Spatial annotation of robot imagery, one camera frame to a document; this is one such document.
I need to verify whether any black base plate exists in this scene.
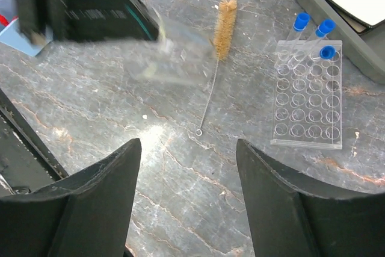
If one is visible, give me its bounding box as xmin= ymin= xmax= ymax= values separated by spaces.
xmin=1 ymin=91 xmax=69 ymax=197

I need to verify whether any clear test tube rack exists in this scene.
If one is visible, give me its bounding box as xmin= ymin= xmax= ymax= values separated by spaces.
xmin=271 ymin=40 xmax=342 ymax=149

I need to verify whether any grey oval tray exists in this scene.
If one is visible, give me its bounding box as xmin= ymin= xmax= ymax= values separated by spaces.
xmin=269 ymin=0 xmax=385 ymax=85

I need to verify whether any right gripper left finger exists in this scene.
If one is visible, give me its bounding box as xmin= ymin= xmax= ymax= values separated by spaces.
xmin=1 ymin=138 xmax=142 ymax=256

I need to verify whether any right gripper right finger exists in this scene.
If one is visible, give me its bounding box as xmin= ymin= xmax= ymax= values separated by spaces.
xmin=236 ymin=139 xmax=384 ymax=256

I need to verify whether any blue cap test tube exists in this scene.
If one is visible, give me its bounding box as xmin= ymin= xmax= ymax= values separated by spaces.
xmin=277 ymin=12 xmax=310 ymax=62
xmin=310 ymin=45 xmax=336 ymax=61
xmin=290 ymin=19 xmax=335 ymax=69

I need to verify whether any light blue right box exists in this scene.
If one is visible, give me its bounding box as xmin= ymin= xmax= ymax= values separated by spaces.
xmin=0 ymin=19 xmax=44 ymax=57

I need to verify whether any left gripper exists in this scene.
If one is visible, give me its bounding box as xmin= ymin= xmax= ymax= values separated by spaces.
xmin=15 ymin=0 xmax=159 ymax=43

